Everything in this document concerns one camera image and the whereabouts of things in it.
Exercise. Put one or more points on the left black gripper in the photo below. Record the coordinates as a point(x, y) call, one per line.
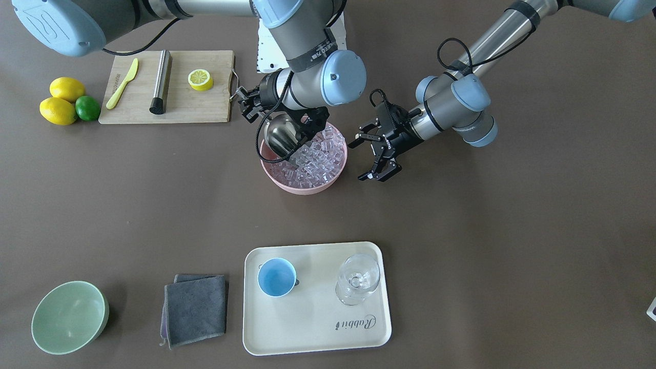
point(401, 139)

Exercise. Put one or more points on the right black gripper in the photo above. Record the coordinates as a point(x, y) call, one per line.
point(267, 91)

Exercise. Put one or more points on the steel ice scoop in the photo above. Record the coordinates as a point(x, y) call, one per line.
point(280, 135)

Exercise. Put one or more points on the pink bowl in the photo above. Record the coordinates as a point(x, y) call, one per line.
point(307, 184)

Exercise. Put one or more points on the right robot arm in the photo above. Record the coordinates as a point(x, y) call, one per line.
point(318, 75)

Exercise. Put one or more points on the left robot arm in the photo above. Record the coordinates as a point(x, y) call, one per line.
point(457, 99)

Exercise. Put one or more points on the ice cubes pile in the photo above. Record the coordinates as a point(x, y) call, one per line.
point(315, 161)

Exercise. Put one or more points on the light blue cup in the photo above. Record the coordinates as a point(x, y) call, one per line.
point(277, 277)

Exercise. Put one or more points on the bamboo cutting board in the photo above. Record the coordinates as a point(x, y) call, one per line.
point(184, 104)

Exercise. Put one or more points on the yellow lemon half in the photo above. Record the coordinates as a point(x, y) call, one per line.
point(200, 80)

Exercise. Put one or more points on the clear wine glass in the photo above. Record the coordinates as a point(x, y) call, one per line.
point(358, 278)

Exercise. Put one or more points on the steel muddler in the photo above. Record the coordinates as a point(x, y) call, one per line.
point(159, 100)

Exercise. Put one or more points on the cream serving tray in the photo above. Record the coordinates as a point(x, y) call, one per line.
point(310, 317)

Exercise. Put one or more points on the yellow plastic knife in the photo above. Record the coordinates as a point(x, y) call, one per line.
point(130, 76)

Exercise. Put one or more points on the grey folded cloth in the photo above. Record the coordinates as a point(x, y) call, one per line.
point(194, 309)

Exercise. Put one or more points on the green lime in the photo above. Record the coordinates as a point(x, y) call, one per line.
point(87, 108)

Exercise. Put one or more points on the whole yellow lemon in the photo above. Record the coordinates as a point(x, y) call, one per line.
point(58, 111)
point(67, 88)

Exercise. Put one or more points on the green bowl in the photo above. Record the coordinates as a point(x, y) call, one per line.
point(69, 317)

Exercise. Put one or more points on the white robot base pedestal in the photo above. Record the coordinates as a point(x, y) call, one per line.
point(266, 51)

